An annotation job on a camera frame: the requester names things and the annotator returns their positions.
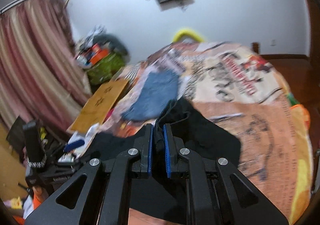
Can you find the newspaper print bed sheet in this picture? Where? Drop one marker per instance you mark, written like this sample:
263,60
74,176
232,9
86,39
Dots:
249,98

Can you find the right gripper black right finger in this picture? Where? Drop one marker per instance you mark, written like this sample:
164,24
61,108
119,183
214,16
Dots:
217,192

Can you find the yellow pillow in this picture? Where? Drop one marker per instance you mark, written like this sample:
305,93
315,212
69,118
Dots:
189,34

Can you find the grey plush toy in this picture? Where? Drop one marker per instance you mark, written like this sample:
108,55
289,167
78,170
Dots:
110,42

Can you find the orange box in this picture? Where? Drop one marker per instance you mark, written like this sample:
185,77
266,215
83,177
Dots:
97,54

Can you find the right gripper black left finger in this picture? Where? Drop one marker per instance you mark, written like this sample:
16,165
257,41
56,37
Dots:
140,149

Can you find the folded blue jeans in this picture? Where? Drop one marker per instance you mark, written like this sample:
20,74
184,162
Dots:
159,88

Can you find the black pants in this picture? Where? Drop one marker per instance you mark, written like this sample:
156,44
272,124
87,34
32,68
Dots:
160,196

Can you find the pink striped curtain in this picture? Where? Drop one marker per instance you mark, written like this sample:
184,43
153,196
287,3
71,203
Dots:
39,76

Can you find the wooden lap table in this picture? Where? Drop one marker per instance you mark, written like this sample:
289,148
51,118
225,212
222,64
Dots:
99,105

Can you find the green patterned box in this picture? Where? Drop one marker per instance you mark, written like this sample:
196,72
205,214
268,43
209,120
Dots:
104,70

